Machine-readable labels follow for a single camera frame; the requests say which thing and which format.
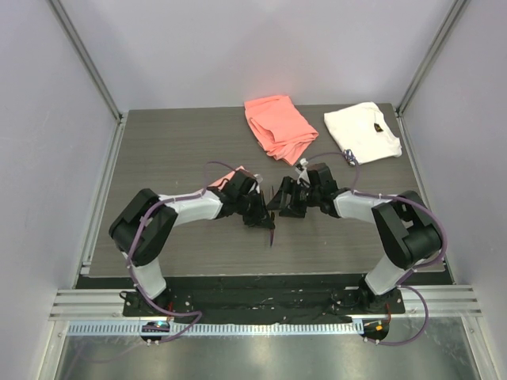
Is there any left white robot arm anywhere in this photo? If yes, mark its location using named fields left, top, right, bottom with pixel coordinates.
left=109, top=167, right=275, bottom=316

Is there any pink satin napkin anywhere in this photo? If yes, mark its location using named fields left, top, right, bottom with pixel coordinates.
left=208, top=166, right=244, bottom=189

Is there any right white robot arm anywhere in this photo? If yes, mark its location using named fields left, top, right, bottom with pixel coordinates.
left=267, top=161, right=447, bottom=313

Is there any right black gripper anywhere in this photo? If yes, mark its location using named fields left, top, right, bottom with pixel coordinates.
left=267, top=177, right=321, bottom=219

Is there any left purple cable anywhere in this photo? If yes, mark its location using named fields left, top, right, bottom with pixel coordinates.
left=125, top=160, right=249, bottom=345

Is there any folded coral cloth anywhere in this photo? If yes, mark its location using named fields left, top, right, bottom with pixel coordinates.
left=244, top=95, right=319, bottom=166

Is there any right aluminium frame post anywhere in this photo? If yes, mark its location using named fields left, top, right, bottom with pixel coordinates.
left=395, top=0, right=470, bottom=117

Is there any white slotted cable duct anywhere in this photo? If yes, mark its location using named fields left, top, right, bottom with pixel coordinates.
left=67, top=320, right=364, bottom=337

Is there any aluminium frame post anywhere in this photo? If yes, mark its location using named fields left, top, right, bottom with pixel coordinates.
left=395, top=0, right=470, bottom=117
left=47, top=0, right=122, bottom=123

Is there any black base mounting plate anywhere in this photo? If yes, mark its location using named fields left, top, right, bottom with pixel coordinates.
left=77, top=272, right=406, bottom=324

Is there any folded white shirt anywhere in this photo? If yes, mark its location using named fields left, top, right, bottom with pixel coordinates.
left=324, top=102, right=402, bottom=166

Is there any left aluminium frame post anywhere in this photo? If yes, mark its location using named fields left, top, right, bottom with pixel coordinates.
left=47, top=0, right=122, bottom=123

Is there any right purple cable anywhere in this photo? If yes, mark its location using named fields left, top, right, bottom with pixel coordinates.
left=307, top=152, right=448, bottom=345

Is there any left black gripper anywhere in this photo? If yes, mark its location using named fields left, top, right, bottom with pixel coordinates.
left=235, top=190, right=274, bottom=229

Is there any purple cable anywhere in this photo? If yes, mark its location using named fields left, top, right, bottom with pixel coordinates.
left=307, top=152, right=448, bottom=345
left=125, top=160, right=249, bottom=345

